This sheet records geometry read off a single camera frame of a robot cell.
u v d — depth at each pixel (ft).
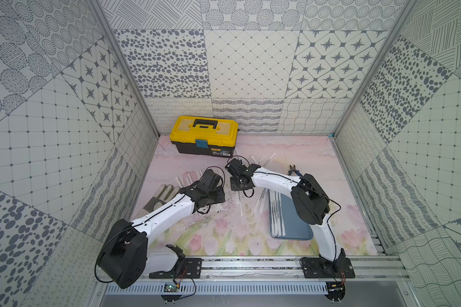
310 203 1.73
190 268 2.41
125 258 1.33
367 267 2.50
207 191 2.12
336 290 2.39
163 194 3.11
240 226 2.81
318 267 2.17
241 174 2.33
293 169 3.42
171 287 2.35
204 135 3.22
